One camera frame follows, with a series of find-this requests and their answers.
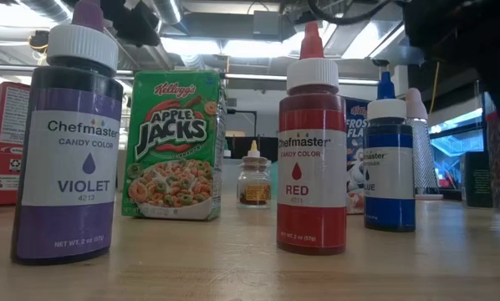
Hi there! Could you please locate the small glass cork jar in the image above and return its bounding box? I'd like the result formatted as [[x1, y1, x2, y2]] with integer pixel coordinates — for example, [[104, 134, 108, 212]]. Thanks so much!
[[236, 156, 273, 210]]

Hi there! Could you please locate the green Apple Jacks cereal box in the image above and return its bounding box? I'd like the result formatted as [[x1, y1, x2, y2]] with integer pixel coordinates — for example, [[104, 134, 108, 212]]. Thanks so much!
[[120, 69, 228, 222]]

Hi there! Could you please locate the blue Frosted Flakes cereal box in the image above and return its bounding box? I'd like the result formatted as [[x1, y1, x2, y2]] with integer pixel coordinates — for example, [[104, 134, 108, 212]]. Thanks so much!
[[344, 96, 370, 216]]

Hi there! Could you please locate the blue candy color bottle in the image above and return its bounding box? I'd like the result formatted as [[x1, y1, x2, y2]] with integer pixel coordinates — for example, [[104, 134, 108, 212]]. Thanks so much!
[[362, 70, 417, 233]]

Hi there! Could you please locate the red candy color bottle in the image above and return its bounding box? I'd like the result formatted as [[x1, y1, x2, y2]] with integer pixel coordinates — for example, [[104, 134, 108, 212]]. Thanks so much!
[[276, 21, 348, 256]]

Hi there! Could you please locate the linear tube light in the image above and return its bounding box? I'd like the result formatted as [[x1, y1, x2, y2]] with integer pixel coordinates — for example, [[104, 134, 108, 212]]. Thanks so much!
[[223, 73, 380, 85]]

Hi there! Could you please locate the ceiling light panel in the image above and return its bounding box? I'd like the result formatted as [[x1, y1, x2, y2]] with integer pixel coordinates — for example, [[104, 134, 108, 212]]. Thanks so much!
[[160, 36, 301, 59]]

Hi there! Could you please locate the grey ceiling box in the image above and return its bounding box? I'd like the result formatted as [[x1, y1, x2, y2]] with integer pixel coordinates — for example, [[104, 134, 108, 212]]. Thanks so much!
[[253, 10, 281, 37]]

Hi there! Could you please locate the violet candy color bottle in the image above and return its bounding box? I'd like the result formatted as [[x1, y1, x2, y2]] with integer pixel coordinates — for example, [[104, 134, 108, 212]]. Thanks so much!
[[10, 0, 125, 266]]

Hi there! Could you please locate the dark green box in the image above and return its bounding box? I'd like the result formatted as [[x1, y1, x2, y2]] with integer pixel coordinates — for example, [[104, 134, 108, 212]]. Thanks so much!
[[460, 150, 494, 209]]

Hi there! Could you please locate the black yellow ceiling reel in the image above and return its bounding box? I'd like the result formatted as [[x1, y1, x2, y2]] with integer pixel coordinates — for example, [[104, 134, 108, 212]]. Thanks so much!
[[28, 29, 50, 54]]

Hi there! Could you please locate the red cereal box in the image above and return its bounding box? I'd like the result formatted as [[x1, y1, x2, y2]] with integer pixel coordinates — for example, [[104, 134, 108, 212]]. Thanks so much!
[[0, 81, 32, 208]]

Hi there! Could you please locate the black gantry frame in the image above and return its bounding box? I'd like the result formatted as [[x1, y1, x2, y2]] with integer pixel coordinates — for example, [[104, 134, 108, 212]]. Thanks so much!
[[227, 108, 258, 137]]

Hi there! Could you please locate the silver ventilation duct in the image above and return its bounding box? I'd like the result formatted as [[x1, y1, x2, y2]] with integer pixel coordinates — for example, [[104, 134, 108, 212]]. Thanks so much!
[[323, 12, 406, 59]]

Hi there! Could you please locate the pink-handled metal box grater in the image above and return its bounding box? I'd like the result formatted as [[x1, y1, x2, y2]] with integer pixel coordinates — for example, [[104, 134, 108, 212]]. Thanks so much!
[[404, 87, 443, 201]]

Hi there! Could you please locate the yellow hanging cord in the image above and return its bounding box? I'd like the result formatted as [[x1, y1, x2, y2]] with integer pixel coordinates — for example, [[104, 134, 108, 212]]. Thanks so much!
[[428, 61, 441, 116]]

